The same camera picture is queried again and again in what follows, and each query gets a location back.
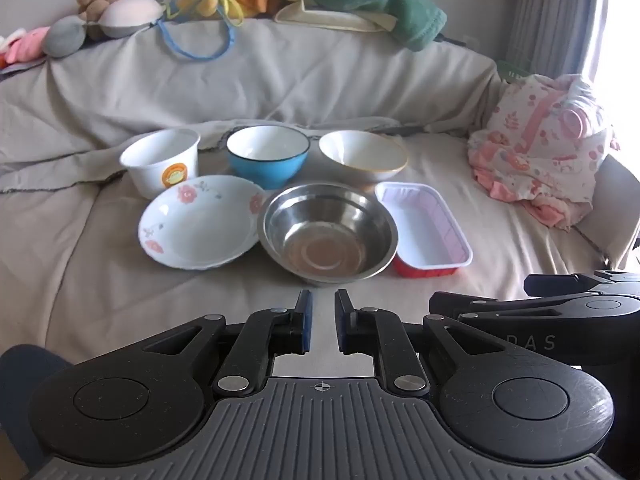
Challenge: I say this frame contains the stainless steel bowl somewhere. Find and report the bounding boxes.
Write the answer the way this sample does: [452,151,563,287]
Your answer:
[257,182,399,285]

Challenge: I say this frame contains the red white plastic tray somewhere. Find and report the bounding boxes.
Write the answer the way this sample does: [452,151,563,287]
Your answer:
[374,182,473,278]

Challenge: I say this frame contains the white floral plate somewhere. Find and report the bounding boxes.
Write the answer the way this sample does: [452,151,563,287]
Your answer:
[138,174,265,271]

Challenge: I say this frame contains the white bowl yellow rim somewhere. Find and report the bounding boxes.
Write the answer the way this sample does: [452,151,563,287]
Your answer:
[318,130,409,185]

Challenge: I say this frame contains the blue enamel bowl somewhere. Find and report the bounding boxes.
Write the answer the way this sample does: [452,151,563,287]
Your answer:
[226,126,311,190]

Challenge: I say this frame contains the white paper cup bowl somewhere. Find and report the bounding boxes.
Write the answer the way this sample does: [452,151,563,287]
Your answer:
[119,128,201,200]

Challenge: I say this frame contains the pink floral baby cloth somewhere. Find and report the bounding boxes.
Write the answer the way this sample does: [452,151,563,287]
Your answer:
[468,75,615,231]

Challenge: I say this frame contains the grey sofa blanket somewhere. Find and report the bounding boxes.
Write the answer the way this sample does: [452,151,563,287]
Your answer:
[1,20,630,362]

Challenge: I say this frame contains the grey curtain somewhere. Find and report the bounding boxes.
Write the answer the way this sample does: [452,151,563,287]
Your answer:
[506,0,608,79]

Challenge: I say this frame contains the cream cloth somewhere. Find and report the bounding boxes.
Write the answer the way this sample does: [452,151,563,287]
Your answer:
[273,0,397,34]

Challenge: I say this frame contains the yellow orange plush toy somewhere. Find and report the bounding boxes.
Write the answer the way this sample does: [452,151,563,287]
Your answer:
[163,0,285,26]

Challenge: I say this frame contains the pink grey round plush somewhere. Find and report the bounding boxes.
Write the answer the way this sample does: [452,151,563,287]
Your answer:
[98,0,164,39]

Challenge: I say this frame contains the grey plush ball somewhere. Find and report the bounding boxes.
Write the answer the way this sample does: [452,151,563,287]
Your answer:
[42,16,87,58]

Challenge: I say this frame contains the pink white plush toy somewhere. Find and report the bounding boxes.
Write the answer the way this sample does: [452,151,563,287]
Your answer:
[0,27,49,68]

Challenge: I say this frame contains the blue cord loop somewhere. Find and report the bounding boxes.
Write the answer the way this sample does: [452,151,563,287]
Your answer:
[157,0,238,61]

